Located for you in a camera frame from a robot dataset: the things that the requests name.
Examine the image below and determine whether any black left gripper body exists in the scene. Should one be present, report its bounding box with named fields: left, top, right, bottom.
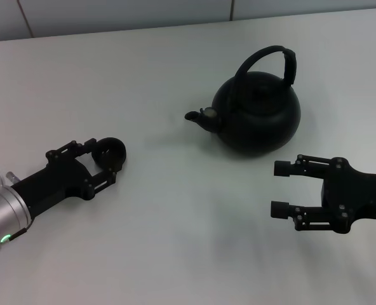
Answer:
left=11, top=148, right=93, bottom=220

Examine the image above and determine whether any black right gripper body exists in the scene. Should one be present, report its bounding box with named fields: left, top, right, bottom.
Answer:
left=321, top=156, right=376, bottom=234

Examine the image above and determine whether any small black teacup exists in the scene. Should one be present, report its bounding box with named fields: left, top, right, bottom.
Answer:
left=91, top=137, right=127, bottom=172

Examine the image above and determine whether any black round teapot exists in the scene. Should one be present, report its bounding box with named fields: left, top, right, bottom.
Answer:
left=184, top=45, right=302, bottom=159

